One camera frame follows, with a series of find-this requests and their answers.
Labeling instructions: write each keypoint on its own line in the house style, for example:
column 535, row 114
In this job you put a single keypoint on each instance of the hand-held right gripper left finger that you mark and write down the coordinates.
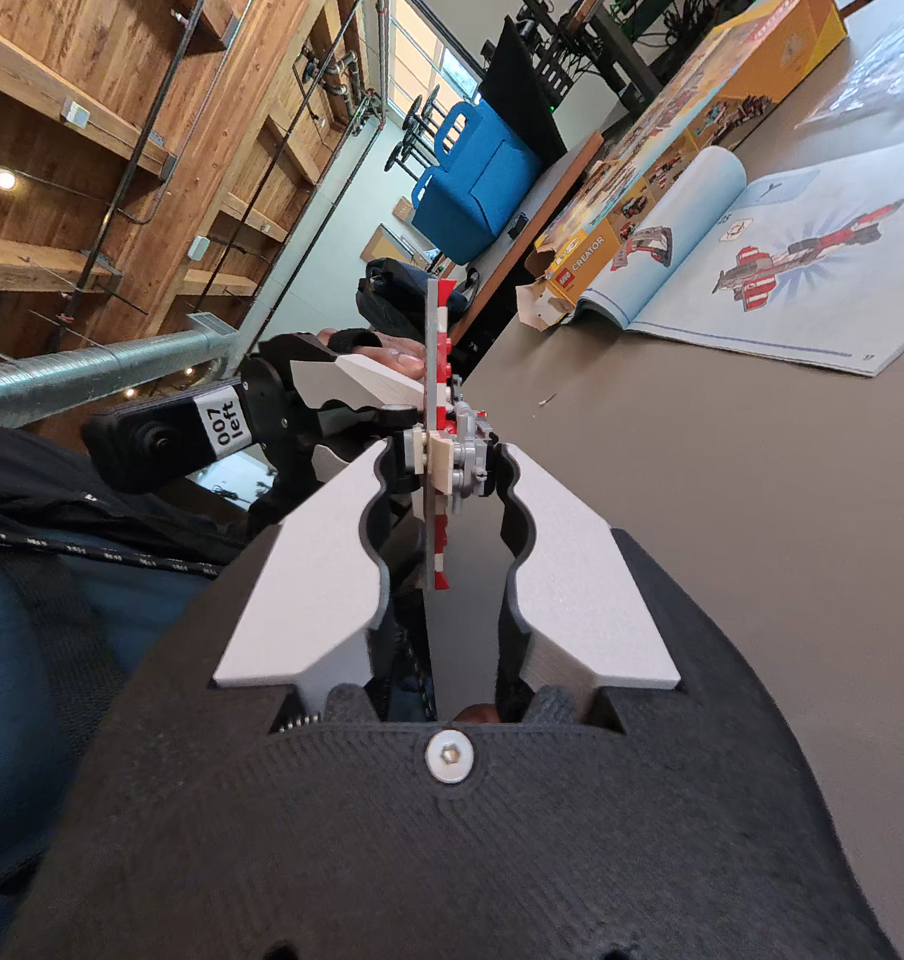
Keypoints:
column 302, row 592

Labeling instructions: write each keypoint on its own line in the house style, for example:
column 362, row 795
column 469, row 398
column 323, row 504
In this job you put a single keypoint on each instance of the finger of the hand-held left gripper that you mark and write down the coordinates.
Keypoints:
column 369, row 384
column 336, row 461

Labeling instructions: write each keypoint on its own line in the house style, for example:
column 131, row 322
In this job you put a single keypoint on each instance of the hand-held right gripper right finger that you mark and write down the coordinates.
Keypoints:
column 594, row 592

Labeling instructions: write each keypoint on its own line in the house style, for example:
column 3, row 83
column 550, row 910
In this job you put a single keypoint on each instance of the red white brick plane model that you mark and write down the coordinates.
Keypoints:
column 467, row 450

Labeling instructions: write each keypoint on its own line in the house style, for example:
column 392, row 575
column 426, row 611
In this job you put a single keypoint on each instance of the grey desk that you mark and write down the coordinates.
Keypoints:
column 722, row 525

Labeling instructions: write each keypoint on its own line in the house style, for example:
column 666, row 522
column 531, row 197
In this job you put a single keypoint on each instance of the person's left hand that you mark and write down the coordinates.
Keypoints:
column 403, row 356

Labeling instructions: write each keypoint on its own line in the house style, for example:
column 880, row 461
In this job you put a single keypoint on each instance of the dark blue backpack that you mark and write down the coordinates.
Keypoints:
column 392, row 289

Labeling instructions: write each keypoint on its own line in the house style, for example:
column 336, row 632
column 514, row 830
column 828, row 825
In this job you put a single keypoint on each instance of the black jacket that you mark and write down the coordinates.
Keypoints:
column 32, row 480

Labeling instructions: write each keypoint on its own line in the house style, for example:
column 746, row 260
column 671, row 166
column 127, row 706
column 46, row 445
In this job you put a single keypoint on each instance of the cardboard sheets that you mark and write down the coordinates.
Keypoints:
column 392, row 240

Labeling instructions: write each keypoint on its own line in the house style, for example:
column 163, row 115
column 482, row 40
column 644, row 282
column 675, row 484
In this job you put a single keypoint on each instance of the small black device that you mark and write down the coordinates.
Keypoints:
column 518, row 225

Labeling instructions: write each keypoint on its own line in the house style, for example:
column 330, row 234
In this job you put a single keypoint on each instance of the blue armchair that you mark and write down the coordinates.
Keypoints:
column 482, row 180

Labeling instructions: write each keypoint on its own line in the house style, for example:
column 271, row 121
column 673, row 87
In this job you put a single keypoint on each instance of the yellow toy box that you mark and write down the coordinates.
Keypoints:
column 587, row 255

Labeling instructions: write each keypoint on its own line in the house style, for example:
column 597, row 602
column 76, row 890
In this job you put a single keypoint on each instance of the wood-edged table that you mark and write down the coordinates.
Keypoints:
column 542, row 195

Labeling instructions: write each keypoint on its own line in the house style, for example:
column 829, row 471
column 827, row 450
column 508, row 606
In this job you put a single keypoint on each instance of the black stools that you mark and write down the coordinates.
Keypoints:
column 414, row 131

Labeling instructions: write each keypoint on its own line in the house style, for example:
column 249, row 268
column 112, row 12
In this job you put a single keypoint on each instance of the round ceiling lamp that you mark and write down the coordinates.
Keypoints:
column 2, row 178

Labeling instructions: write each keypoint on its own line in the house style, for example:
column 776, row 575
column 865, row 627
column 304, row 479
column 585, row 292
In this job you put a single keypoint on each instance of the black fabric screen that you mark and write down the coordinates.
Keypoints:
column 519, row 75

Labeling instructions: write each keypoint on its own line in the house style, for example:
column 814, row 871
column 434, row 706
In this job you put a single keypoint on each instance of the open instruction booklet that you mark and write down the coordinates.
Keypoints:
column 797, row 300

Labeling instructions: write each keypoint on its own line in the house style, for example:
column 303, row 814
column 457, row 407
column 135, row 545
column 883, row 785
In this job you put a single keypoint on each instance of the black metal rack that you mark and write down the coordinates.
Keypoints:
column 594, row 45

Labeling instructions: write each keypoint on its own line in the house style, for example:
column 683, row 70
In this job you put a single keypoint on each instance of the clear plastic bag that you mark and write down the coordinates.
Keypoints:
column 872, row 75

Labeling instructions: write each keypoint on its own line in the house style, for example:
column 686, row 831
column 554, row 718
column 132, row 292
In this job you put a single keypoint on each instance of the metal ventilation duct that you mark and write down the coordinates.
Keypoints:
column 84, row 367

